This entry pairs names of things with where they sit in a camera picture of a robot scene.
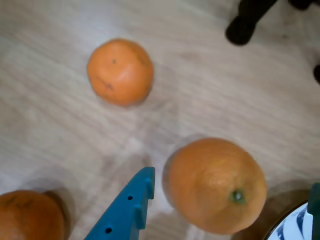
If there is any large orange with green stem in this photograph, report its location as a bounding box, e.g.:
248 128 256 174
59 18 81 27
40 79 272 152
161 137 268 235

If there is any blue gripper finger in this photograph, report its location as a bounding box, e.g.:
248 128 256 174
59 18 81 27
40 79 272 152
83 166 156 240
307 182 320 240

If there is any orange with dark spots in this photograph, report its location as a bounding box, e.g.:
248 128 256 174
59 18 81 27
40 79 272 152
0 189 66 240

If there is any orange with crease mark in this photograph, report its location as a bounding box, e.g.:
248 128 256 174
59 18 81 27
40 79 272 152
86 37 155 108

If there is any white plate with blue strokes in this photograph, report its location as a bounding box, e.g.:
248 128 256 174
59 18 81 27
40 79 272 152
265 200 314 240

